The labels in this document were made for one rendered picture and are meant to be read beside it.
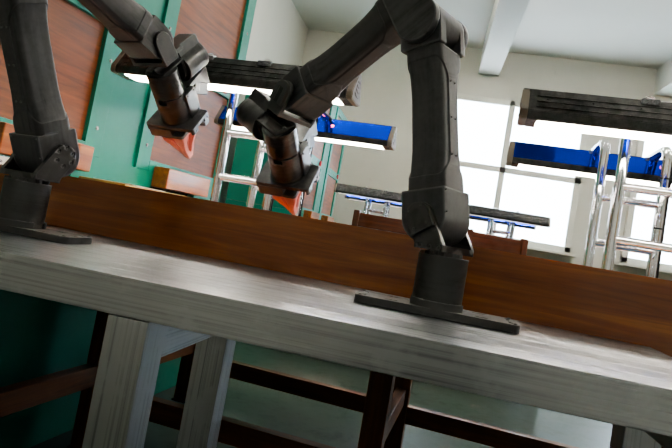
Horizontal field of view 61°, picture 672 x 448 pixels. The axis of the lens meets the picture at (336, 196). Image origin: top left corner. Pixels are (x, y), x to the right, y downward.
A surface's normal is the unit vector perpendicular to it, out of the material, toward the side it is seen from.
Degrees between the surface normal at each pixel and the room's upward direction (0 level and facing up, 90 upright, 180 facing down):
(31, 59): 91
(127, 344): 90
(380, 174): 90
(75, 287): 90
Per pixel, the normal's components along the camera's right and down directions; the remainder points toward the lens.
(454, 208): 0.77, -0.11
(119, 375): -0.16, -0.09
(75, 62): 0.95, 0.15
